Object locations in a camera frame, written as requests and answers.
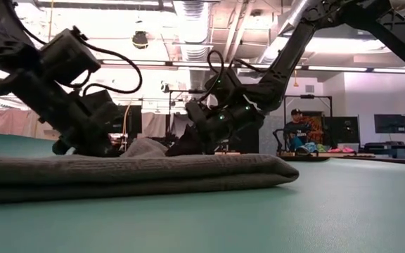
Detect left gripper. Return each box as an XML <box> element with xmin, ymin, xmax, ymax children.
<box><xmin>0</xmin><ymin>67</ymin><xmax>123</xmax><ymax>158</ymax></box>

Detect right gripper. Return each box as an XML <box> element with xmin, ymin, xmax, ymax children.
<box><xmin>165</xmin><ymin>99</ymin><xmax>266</xmax><ymax>157</ymax></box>

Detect grey towel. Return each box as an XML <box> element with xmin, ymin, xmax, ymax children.
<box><xmin>0</xmin><ymin>136</ymin><xmax>300</xmax><ymax>205</ymax></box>

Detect black flat panel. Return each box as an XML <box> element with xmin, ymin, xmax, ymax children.
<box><xmin>124</xmin><ymin>105</ymin><xmax>143</xmax><ymax>134</ymax></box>

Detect pink curtain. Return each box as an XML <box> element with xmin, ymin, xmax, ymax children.
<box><xmin>0</xmin><ymin>108</ymin><xmax>61</xmax><ymax>141</ymax></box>

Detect person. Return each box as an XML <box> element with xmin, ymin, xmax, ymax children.
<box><xmin>282</xmin><ymin>108</ymin><xmax>318</xmax><ymax>155</ymax></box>

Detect colourful tapestry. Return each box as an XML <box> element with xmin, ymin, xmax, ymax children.
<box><xmin>302</xmin><ymin>111</ymin><xmax>325</xmax><ymax>144</ymax></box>

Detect green table mat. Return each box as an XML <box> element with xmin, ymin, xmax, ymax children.
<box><xmin>0</xmin><ymin>131</ymin><xmax>405</xmax><ymax>253</ymax></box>

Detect black round ceiling fixture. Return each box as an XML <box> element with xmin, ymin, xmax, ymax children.
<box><xmin>131</xmin><ymin>30</ymin><xmax>150</xmax><ymax>50</ymax></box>

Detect large black screen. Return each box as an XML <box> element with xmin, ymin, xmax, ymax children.
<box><xmin>323</xmin><ymin>116</ymin><xmax>361</xmax><ymax>145</ymax></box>

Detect pink items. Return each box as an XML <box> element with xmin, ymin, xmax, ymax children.
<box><xmin>327</xmin><ymin>146</ymin><xmax>356</xmax><ymax>154</ymax></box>

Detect neighbouring wooden table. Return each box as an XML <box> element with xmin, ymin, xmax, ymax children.
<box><xmin>276</xmin><ymin>151</ymin><xmax>405</xmax><ymax>166</ymax></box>

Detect long LED light bar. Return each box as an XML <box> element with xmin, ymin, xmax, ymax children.
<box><xmin>100</xmin><ymin>58</ymin><xmax>405</xmax><ymax>74</ymax></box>

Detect black desk unit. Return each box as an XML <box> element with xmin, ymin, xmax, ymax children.
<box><xmin>359</xmin><ymin>141</ymin><xmax>405</xmax><ymax>160</ymax></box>

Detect small black monitor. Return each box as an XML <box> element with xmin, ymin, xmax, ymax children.
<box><xmin>373</xmin><ymin>113</ymin><xmax>405</xmax><ymax>135</ymax></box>

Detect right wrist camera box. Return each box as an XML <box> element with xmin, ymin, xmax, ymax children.
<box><xmin>204</xmin><ymin>67</ymin><xmax>245</xmax><ymax>103</ymax></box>

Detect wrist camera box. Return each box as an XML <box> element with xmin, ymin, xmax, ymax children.
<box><xmin>39</xmin><ymin>27</ymin><xmax>102</xmax><ymax>88</ymax></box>
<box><xmin>204</xmin><ymin>67</ymin><xmax>245</xmax><ymax>103</ymax></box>

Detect black right camera cable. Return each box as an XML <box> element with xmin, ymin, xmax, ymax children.
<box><xmin>206</xmin><ymin>49</ymin><xmax>270</xmax><ymax>103</ymax></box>

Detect black camera cable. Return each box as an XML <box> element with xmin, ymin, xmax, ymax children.
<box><xmin>19</xmin><ymin>26</ymin><xmax>143</xmax><ymax>96</ymax></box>
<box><xmin>206</xmin><ymin>49</ymin><xmax>270</xmax><ymax>103</ymax></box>

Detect black left camera cable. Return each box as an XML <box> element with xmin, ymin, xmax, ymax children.
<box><xmin>19</xmin><ymin>26</ymin><xmax>143</xmax><ymax>96</ymax></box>

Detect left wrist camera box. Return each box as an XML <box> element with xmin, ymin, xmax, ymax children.
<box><xmin>39</xmin><ymin>27</ymin><xmax>102</xmax><ymax>88</ymax></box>

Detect silver ventilation duct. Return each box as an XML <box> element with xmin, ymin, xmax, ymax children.
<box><xmin>172</xmin><ymin>0</ymin><xmax>212</xmax><ymax>89</ymax></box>

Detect yellow cable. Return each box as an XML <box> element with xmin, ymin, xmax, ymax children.
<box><xmin>46</xmin><ymin>0</ymin><xmax>54</xmax><ymax>42</ymax></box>

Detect silver spiral duct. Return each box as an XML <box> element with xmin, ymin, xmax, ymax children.
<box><xmin>258</xmin><ymin>0</ymin><xmax>312</xmax><ymax>66</ymax></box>

